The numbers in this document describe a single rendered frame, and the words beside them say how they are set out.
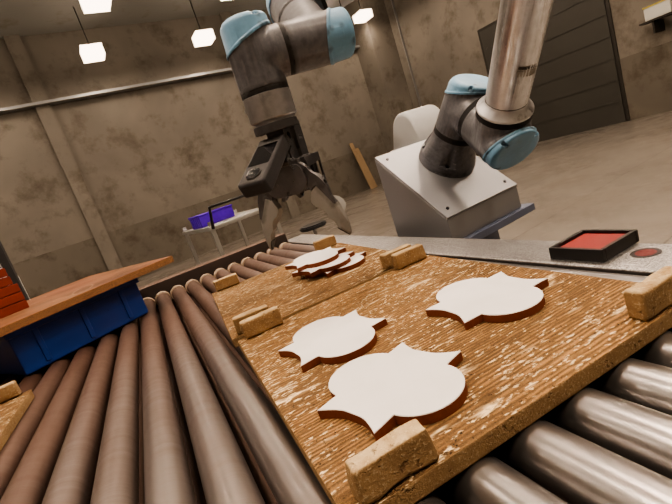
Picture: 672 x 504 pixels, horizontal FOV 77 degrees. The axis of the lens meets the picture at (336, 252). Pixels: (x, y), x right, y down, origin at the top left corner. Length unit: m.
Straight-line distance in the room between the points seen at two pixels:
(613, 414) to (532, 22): 0.67
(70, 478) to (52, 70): 11.97
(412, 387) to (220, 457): 0.19
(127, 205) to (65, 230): 1.45
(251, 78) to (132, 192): 11.16
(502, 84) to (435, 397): 0.70
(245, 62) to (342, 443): 0.52
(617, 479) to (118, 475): 0.42
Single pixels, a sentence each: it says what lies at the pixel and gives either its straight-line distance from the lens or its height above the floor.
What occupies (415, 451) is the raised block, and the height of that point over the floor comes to 0.95.
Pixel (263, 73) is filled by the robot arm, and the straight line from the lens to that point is 0.67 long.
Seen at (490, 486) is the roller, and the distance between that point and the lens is 0.31.
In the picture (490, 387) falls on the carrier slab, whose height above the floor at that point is 0.94.
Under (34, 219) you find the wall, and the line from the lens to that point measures 11.72.
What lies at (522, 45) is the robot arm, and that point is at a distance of 0.89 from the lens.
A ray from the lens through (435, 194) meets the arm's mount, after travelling 1.08.
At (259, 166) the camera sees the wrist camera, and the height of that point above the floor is 1.16.
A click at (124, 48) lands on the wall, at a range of 12.69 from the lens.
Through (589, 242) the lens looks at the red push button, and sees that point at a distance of 0.66.
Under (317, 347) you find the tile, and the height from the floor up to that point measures 0.95.
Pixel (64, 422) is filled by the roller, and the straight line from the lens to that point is 0.78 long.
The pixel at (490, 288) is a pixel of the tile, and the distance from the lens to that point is 0.52.
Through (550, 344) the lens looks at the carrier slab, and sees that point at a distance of 0.41.
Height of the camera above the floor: 1.13
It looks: 11 degrees down
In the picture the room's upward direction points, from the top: 19 degrees counter-clockwise
